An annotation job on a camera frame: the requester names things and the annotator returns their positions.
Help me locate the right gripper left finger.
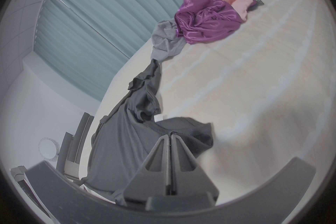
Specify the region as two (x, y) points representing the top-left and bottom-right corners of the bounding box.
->
(123, 134), (171, 204)

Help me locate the bed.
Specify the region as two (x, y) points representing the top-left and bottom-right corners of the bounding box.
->
(79, 0), (328, 205)

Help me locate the purple satin garment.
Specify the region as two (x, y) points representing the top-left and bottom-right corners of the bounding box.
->
(174, 0), (243, 45)

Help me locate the black chest of drawers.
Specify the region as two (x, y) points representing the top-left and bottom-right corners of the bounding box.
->
(56, 112), (94, 181)

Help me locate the grey garment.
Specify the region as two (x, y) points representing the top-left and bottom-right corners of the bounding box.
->
(150, 19), (187, 62)

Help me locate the black T-shirt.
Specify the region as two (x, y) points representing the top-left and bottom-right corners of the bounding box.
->
(80, 59), (214, 206)

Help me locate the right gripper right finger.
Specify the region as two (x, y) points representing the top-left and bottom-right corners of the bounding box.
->
(171, 134), (219, 204)

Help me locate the dark purple garment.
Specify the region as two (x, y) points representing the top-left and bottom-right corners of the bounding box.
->
(237, 0), (258, 9)

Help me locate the pink garment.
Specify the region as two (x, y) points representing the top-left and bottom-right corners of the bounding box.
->
(211, 0), (254, 21)

